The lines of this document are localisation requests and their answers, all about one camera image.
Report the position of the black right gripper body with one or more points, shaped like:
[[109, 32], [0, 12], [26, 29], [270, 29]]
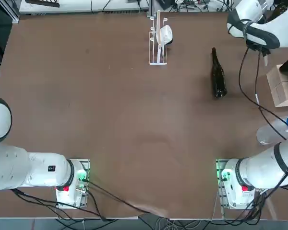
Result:
[[255, 46]]

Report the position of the small white label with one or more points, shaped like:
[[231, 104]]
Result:
[[266, 60]]

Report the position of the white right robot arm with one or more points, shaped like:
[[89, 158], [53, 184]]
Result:
[[254, 172]]

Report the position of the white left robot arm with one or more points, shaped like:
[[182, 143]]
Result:
[[14, 167]]

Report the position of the dark glass bottle lying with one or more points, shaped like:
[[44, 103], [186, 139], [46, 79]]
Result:
[[219, 81]]

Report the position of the clear plastic bottle blue cap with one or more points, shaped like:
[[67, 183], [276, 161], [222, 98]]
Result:
[[266, 134]]

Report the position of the light wooden block base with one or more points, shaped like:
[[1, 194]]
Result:
[[278, 91]]

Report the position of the white cup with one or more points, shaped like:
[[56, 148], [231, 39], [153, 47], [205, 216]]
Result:
[[166, 33]]

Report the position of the long white bench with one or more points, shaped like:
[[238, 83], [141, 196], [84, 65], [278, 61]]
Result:
[[74, 6]]

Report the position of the black ribbed bar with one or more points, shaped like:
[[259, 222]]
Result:
[[45, 3]]

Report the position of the aluminium post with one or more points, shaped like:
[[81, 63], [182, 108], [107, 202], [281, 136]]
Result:
[[150, 7]]

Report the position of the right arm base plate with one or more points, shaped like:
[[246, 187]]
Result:
[[219, 167]]

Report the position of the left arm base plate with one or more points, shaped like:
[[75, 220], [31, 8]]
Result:
[[85, 165]]

